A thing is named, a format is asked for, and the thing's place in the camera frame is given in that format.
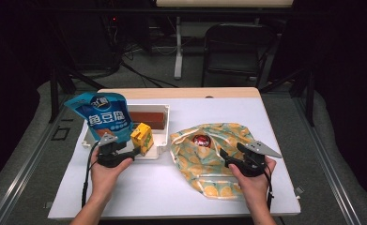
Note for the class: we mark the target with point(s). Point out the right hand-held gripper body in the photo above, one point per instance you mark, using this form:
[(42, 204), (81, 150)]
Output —
[(253, 161)]

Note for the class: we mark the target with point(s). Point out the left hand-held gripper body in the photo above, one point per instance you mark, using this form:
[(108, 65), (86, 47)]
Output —
[(109, 154)]

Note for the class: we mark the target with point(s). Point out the orange print cloth bag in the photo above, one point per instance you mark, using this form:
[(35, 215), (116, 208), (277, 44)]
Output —
[(203, 172)]

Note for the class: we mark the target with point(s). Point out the white plastic bin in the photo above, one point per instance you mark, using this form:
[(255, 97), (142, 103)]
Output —
[(159, 137)]

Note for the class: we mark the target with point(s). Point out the blue snack pouch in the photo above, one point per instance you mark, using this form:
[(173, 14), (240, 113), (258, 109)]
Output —
[(103, 115)]

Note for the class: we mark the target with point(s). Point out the brown tall box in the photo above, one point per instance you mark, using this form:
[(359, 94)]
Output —
[(148, 120)]

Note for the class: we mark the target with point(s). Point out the person's left hand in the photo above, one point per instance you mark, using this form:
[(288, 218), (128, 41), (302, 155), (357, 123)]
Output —
[(107, 181)]

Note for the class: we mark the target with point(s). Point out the person's right hand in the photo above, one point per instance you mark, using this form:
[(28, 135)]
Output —
[(253, 187)]

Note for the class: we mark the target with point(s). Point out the red round snack packet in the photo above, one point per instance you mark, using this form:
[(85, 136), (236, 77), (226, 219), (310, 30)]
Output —
[(202, 140)]

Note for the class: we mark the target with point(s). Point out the white table mat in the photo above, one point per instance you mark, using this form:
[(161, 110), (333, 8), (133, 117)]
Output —
[(159, 187)]

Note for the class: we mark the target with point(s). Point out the black tape floor strip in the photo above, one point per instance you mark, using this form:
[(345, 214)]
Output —
[(67, 119)]

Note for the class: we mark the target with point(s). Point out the black metal stand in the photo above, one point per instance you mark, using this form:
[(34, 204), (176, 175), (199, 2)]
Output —
[(310, 93), (54, 93)]

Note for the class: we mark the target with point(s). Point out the black folding chair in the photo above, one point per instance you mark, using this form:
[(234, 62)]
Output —
[(234, 56)]

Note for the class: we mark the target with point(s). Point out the white desk leg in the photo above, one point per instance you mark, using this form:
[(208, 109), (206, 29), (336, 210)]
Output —
[(178, 53)]

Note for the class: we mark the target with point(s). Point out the dark cabinet with red light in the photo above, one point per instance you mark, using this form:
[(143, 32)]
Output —
[(87, 40)]

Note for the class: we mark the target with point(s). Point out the light desk top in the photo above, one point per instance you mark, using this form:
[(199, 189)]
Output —
[(225, 3)]

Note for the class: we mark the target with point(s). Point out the aluminium floor rail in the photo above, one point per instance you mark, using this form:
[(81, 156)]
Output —
[(325, 162), (24, 168)]

